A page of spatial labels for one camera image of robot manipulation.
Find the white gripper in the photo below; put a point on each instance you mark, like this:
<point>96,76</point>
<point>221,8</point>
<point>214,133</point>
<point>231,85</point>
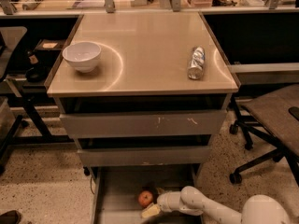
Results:
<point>163,201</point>

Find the red apple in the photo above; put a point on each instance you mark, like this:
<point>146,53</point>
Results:
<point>145,198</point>

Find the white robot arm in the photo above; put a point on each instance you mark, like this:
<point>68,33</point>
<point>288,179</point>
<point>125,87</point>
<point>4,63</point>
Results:
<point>258,209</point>

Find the open bottom drawer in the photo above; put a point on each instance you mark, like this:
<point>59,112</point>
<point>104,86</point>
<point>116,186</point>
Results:
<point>117,190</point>

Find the middle drawer front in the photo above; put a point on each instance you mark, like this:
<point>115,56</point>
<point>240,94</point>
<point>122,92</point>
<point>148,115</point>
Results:
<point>144,156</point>

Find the grey drawer cabinet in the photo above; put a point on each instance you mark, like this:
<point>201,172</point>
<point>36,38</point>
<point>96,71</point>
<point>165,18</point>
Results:
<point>143,68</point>

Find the top drawer front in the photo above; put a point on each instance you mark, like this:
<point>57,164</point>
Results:
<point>138,124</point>

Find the crushed silver can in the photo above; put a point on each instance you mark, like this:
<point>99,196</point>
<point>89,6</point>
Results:
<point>196,63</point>

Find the black office chair right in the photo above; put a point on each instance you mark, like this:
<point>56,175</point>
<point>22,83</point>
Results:
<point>272,117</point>

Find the black shoe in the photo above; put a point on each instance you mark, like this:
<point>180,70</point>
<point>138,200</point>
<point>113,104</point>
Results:
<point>11,217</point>

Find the white bowl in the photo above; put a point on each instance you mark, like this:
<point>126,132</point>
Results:
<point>83,56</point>

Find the black round object on shelf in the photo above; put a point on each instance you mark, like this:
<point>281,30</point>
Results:
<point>36,74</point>

